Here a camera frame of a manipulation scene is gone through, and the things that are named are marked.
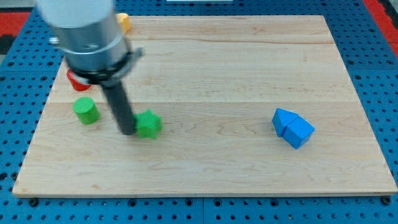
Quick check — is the red block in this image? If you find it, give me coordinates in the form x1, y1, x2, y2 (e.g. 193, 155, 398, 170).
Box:
67, 69, 91, 91

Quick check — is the wooden board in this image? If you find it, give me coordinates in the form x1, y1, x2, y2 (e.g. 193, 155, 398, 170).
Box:
12, 15, 397, 198

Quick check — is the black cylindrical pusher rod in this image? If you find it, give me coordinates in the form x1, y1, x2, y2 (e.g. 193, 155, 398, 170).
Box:
100, 80, 136, 135

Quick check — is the green star block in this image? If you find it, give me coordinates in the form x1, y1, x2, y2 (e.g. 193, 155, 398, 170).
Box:
134, 109, 162, 139

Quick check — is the yellow block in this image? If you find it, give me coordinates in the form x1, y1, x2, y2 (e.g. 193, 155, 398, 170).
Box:
116, 13, 131, 34

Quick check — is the green cylinder block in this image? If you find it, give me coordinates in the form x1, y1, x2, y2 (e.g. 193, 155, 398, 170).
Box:
73, 97, 100, 124

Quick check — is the blue triangular prism block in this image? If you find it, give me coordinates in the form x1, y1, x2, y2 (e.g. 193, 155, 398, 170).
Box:
272, 108, 299, 137

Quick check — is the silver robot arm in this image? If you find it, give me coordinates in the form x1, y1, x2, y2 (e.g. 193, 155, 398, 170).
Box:
35, 0, 143, 135

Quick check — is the blue cube block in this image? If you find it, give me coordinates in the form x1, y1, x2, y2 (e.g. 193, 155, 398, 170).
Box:
282, 117, 315, 149

